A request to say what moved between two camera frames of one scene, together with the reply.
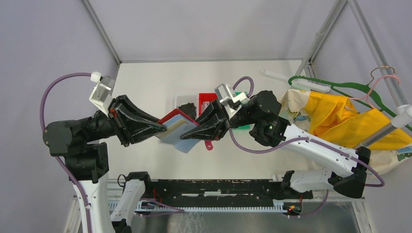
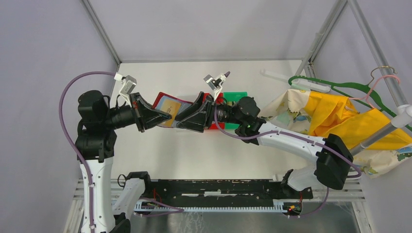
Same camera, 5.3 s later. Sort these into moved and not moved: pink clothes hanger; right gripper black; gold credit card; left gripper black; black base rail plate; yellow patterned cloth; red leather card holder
Moved: right gripper black; red leather card holder; left gripper black; gold credit card
Not moved: yellow patterned cloth; pink clothes hanger; black base rail plate
